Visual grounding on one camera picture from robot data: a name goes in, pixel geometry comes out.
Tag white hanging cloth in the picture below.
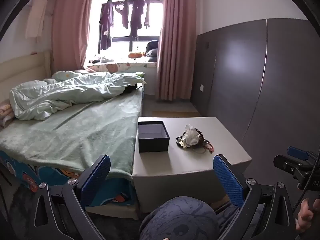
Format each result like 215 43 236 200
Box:
25 0 48 39

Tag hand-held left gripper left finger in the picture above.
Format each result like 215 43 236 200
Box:
29 154 112 240

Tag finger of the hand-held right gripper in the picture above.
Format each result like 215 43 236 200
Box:
287 147 309 160
273 154 300 178

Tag person's right hand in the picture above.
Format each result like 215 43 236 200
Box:
295 198 320 232

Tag pink pillow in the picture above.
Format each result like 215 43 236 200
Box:
0 99 15 128

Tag beige bed frame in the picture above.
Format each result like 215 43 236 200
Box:
85 200 140 221

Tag light green duvet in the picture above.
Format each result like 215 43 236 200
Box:
9 70 147 120

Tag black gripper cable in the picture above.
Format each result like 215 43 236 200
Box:
291 189 307 213

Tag person's grey patterned trousers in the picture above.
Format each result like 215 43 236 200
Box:
138 196 241 240

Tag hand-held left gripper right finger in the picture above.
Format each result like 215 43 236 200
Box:
213 154 298 240

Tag brown cardboard floor sheets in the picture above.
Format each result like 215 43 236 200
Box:
152 109 202 117

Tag black box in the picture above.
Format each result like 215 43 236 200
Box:
138 121 171 153

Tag pink curtain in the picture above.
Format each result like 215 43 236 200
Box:
51 0 97 73
154 0 203 101

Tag dark grey rug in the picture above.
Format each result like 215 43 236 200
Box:
0 179 63 240

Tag white low table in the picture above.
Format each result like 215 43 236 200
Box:
132 116 252 203

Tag black green bead bracelet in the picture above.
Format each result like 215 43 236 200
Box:
175 128 203 149

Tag bed with green blanket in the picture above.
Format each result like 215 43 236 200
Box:
0 88 144 181

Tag beige padded headboard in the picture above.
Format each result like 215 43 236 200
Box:
0 50 53 103

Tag dark bag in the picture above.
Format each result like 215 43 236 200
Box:
144 40 159 62

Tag blue cartoon printed bedsheet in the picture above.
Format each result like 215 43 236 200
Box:
0 149 137 207

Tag printed window seat cushion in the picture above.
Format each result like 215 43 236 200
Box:
86 62 158 73

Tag red cord bracelet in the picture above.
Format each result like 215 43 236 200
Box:
197 139 215 154

